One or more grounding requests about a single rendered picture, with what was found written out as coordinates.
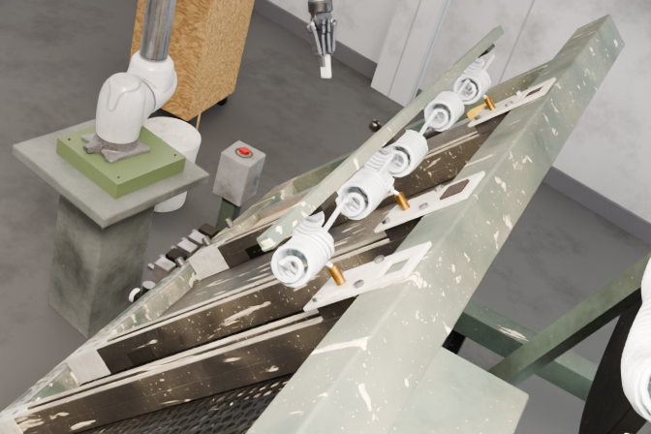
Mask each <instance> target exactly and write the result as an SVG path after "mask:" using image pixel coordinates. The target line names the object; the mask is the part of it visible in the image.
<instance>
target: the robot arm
mask: <svg viewBox="0 0 651 434"><path fill-rule="evenodd" d="M175 4H176V0H146V5H145V12H144V20H143V26H142V33H141V41H140V48H139V51H138V52H136V53H135V54H134V55H133V56H132V59H131V62H130V65H129V68H128V71H127V73H118V74H115V75H112V76H111V77H109V78H108V79H107V81H106V82H105V83H104V85H103V87H102V89H101V91H100V95H99V100H98V105H97V111H96V129H95V132H94V133H90V134H83V135H82V136H81V140H82V141H84V142H86V143H87V144H86V145H85V146H84V147H83V149H84V152H85V153H95V152H98V153H99V154H100V155H101V156H103V157H104V158H105V160H106V162H107V163H109V164H115V163H116V162H118V161H120V160H123V159H127V158H130V157H133V156H136V155H140V154H143V153H149V152H150V147H149V146H148V145H146V144H144V143H143V142H142V141H140V129H141V126H142V125H143V124H144V122H145V121H146V119H147V118H148V116H149V115H150V114H151V113H152V112H154V111H156V110H157V109H159V108H160V107H161V106H162V105H163V104H164V103H166V102H167V101H168V100H169V99H170V97H171V96H172V95H173V93H174V91H175V88H176V85H177V77H176V73H175V70H174V67H173V62H172V60H171V58H170V57H169V56H168V53H169V46H170V40H171V29H172V23H173V16H174V10H175ZM307 4H308V13H309V14H311V18H310V21H311V22H310V23H309V25H305V29H306V30H307V32H308V35H309V39H310V43H311V47H312V50H313V53H314V55H316V56H319V61H320V67H321V75H322V78H331V69H330V64H331V62H330V55H332V54H333V52H334V51H335V38H336V27H337V23H338V20H337V19H333V18H332V14H331V12H332V11H333V6H332V0H309V1H308V2H307Z"/></svg>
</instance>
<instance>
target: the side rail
mask: <svg viewBox="0 0 651 434"><path fill-rule="evenodd" d="M550 61H551V60H550ZM550 61H548V62H545V63H543V64H541V65H540V66H538V67H535V68H533V69H531V70H529V71H527V72H525V73H522V74H520V75H518V76H516V77H513V78H510V79H508V80H506V81H504V82H502V83H499V84H497V85H495V86H493V87H491V88H489V89H488V90H487V91H486V92H485V94H484V95H485V96H490V98H491V100H492V101H493V103H494V105H495V104H497V103H499V102H501V101H504V100H506V99H508V98H509V97H511V96H514V93H515V92H516V91H518V90H521V91H522V92H523V91H525V90H527V89H528V88H529V87H530V86H531V85H532V83H533V82H534V81H535V80H536V79H537V77H538V76H539V75H540V74H541V72H542V71H543V70H544V69H545V67H546V66H547V65H548V64H549V63H550ZM483 99H484V98H483V97H481V98H480V99H479V100H478V101H477V102H475V103H473V104H471V105H464V113H463V114H462V115H461V116H460V117H459V119H458V120H457V121H456V122H455V123H457V122H460V121H462V120H464V119H466V118H469V116H468V115H467V113H468V112H469V111H470V110H471V109H474V108H476V107H479V106H481V105H483V104H485V101H484V100H483ZM455 123H454V124H455ZM424 124H425V118H423V119H421V120H420V121H418V122H415V123H413V124H411V125H409V126H407V127H404V128H405V130H412V131H416V132H418V133H419V131H420V130H421V128H422V127H423V125H424ZM355 151H357V149H356V150H354V151H352V152H350V153H348V154H345V155H343V156H341V157H339V158H337V159H335V160H332V161H330V162H328V163H326V164H324V165H322V166H319V167H317V168H315V169H313V170H310V171H308V172H306V173H304V174H302V175H300V176H299V177H297V178H296V179H295V180H294V181H293V182H292V183H293V185H294V187H295V189H296V190H297V192H298V193H300V192H302V191H304V190H307V189H309V188H311V187H313V186H316V185H318V184H319V183H320V182H322V181H323V180H324V179H325V178H326V177H327V176H328V175H329V174H331V173H332V172H333V171H334V170H335V169H336V168H337V167H339V166H340V165H341V164H342V163H343V162H344V161H345V160H346V159H348V158H349V157H350V156H351V155H352V154H353V153H354V152H355Z"/></svg>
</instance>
